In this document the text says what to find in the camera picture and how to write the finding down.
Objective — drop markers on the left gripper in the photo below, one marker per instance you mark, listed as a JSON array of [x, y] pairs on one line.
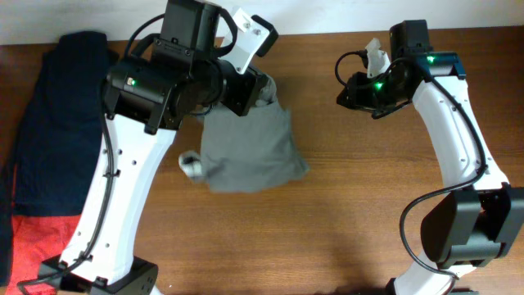
[[252, 79]]

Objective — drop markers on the grey shorts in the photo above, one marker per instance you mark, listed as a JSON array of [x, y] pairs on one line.
[[246, 154]]

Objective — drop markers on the red mesh garment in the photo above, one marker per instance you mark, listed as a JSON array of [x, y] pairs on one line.
[[41, 230]]

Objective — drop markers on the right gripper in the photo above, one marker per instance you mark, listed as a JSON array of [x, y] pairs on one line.
[[358, 97]]

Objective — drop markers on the black garment with strap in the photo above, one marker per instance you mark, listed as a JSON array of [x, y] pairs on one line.
[[6, 222]]

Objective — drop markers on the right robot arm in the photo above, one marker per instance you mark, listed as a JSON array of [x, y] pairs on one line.
[[480, 214]]

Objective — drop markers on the navy blue garment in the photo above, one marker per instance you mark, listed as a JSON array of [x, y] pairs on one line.
[[60, 134]]

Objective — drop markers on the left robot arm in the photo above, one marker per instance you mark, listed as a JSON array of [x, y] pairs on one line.
[[200, 58]]

